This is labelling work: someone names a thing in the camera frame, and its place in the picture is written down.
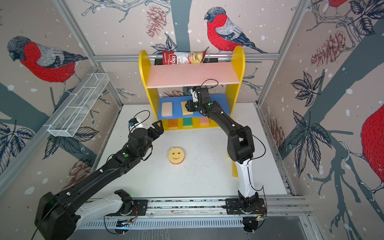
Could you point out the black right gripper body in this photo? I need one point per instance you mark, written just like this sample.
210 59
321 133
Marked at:
194 107

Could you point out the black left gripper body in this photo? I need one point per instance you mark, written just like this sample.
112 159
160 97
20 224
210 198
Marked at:
149 141

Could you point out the salmon orange sponge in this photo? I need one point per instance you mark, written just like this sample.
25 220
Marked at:
204 121

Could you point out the pale yellow sponge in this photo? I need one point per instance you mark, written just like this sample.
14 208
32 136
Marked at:
185 112

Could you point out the orange scrub sponge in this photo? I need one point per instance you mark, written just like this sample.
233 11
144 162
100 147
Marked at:
173 124

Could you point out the green scrub sponge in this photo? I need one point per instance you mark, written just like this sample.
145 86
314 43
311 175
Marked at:
187 122

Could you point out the light pink sponge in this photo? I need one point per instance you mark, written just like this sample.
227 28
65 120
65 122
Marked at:
167 109

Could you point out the smiley face sponge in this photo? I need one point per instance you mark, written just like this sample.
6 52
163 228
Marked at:
176 155

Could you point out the yellow rectangular sponge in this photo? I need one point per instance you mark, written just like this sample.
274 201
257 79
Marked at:
234 170

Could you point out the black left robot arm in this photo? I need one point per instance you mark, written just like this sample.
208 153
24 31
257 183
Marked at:
57 216

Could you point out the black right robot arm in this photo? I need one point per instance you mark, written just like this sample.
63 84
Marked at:
240 146

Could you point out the yellow shelf with coloured boards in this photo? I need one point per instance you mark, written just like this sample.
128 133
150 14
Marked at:
229 74

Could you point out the red cassava chips bag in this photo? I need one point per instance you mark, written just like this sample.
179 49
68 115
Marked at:
181 58

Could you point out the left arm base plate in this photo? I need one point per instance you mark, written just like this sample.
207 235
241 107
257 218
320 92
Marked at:
135 208

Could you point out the white wire mesh basket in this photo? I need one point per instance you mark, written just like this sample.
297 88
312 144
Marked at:
81 102

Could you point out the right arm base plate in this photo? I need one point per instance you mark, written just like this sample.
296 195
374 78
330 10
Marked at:
237 207

